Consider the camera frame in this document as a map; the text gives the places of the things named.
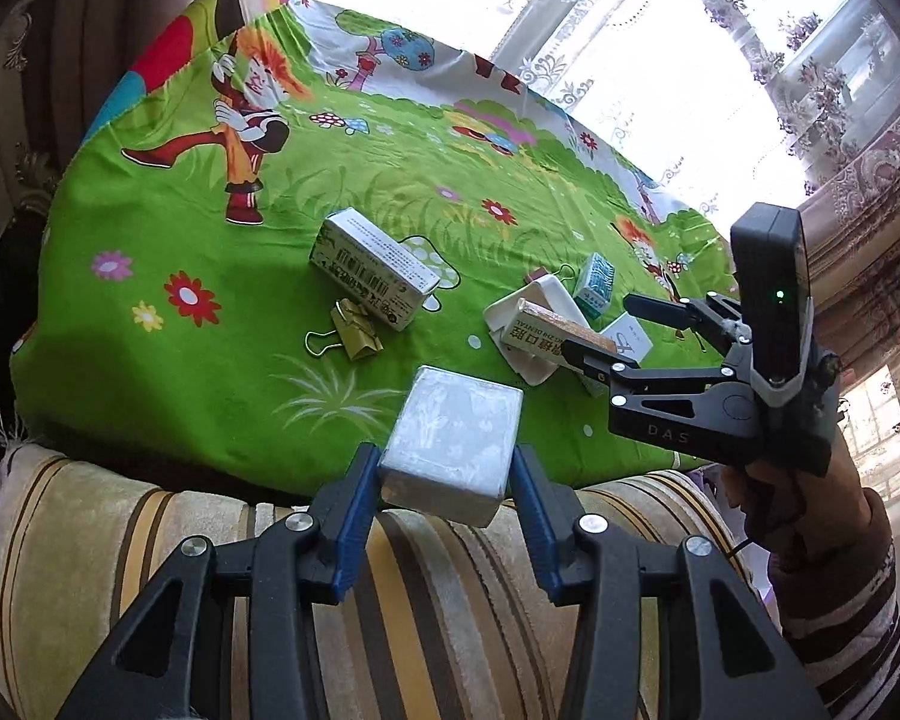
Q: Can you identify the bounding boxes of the white and green barcode box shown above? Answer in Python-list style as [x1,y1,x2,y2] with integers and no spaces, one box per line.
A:
[309,208,442,332]

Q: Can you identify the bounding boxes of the patterned mauve curtain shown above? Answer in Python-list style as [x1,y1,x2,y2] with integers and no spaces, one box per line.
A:
[799,82,900,391]

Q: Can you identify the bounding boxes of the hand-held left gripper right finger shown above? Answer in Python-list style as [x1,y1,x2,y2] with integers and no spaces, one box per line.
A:
[510,444,830,720]

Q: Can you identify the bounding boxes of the white lace sheer curtain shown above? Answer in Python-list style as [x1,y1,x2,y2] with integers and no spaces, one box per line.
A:
[487,0,900,196]

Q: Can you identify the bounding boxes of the white plastic case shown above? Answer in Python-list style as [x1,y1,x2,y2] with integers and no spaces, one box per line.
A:
[484,274,593,387]

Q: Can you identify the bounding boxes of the green binder clip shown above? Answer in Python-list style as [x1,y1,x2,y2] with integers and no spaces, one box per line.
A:
[305,298,385,361]

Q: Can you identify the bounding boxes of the small white box with logo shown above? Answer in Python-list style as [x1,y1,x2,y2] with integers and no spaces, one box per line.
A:
[598,313,653,361]

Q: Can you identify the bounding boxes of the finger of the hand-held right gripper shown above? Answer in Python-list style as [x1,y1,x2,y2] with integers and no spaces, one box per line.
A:
[622,292,751,350]
[561,337,728,410]

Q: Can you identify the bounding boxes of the white window frame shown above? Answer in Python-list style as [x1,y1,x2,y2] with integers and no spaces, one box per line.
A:
[487,0,646,72]

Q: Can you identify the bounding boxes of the striped plush cushion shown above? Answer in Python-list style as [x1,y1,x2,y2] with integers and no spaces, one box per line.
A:
[0,439,781,720]

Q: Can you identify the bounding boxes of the cream carton box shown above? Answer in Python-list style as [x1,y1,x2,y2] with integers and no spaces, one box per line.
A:
[499,298,617,380]

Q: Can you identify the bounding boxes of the pink binder clip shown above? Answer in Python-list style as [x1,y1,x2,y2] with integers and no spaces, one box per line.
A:
[521,264,578,290]

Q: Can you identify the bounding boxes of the green cartoon printed tablecloth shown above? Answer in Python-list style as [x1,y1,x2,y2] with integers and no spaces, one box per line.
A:
[7,0,743,492]

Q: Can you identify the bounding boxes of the teal box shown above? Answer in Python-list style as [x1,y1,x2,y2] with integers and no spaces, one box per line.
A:
[574,251,617,320]

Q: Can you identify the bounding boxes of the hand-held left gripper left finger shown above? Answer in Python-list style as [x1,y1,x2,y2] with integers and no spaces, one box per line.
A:
[56,442,383,720]

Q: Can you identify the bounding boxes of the person's right hand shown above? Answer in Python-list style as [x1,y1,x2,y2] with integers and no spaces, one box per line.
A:
[739,435,871,563]

